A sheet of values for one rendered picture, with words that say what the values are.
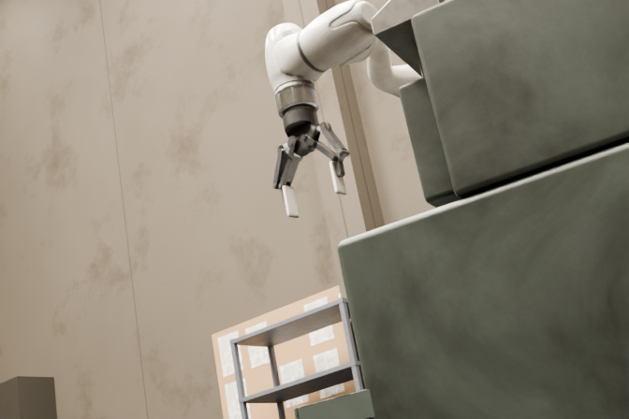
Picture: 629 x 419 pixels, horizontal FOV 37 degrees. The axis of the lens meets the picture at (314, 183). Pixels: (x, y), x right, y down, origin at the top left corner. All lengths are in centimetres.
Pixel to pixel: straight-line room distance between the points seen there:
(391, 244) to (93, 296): 775
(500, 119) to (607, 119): 8
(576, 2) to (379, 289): 26
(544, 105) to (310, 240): 607
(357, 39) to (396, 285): 126
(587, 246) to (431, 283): 11
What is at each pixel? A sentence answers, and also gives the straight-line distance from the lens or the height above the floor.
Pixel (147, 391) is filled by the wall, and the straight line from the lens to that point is 780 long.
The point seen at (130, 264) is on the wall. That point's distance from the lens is 809.
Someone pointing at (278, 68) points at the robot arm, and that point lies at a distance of 202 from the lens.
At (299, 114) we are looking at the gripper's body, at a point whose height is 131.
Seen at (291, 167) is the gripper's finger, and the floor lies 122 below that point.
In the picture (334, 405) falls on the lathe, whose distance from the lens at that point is 72.
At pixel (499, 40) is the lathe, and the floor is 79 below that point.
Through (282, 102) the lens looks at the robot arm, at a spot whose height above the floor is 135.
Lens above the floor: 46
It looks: 21 degrees up
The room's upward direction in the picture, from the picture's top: 11 degrees counter-clockwise
